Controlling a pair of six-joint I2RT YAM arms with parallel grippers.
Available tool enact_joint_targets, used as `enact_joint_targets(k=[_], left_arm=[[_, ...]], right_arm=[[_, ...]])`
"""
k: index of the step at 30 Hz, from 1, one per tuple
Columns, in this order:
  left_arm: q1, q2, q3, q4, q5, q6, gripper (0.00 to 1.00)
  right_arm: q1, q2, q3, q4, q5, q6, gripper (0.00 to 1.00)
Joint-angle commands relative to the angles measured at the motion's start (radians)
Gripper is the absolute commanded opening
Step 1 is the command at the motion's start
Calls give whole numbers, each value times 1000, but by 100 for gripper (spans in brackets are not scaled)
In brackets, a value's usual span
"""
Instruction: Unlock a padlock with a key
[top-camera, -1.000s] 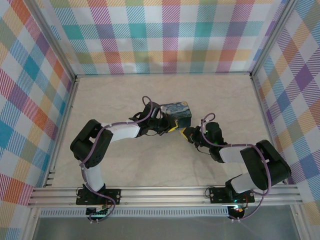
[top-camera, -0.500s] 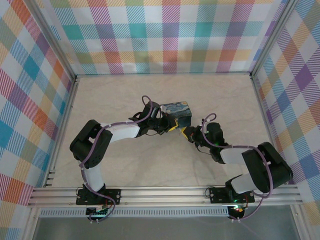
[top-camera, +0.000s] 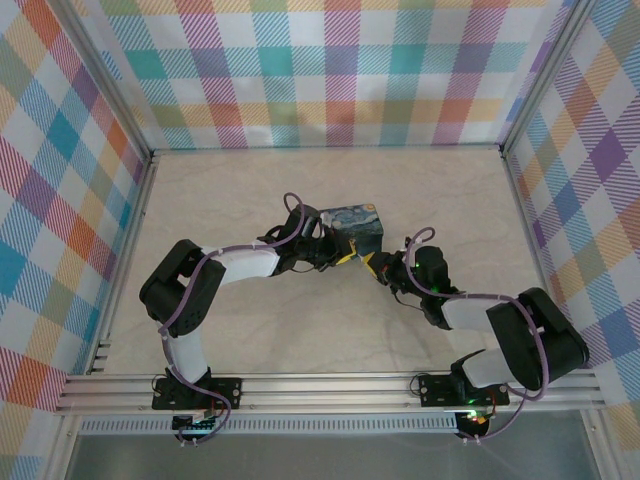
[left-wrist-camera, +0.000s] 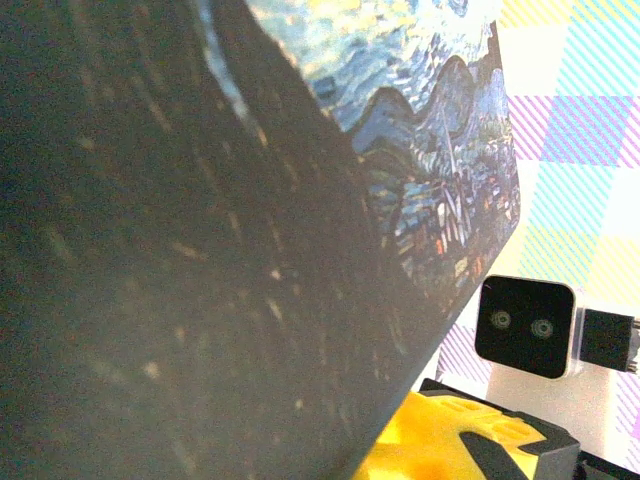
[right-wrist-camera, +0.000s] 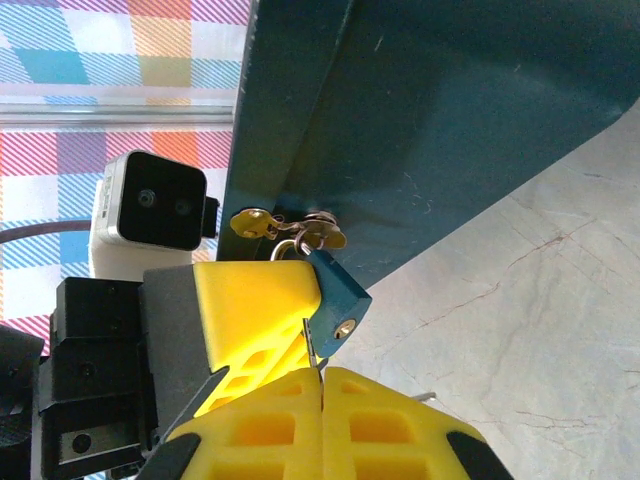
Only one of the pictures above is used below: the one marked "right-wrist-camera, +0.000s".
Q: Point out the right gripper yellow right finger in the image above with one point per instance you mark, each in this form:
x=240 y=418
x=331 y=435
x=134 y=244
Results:
x=390 y=440

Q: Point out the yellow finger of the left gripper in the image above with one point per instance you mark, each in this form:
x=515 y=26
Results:
x=250 y=300

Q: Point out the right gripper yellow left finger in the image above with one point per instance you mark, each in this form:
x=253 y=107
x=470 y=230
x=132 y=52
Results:
x=260 y=440

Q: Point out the silver key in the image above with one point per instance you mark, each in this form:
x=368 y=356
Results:
x=311 y=345

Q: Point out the blue padlock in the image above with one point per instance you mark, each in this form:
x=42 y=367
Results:
x=340 y=300

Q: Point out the blue starry night tin box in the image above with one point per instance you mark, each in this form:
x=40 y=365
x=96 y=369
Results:
x=400 y=125

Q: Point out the brass spare key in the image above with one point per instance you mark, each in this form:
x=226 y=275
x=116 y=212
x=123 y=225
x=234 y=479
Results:
x=332 y=237
x=250 y=224

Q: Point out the white and black camera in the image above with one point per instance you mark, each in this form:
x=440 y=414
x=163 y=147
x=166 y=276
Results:
x=155 y=200

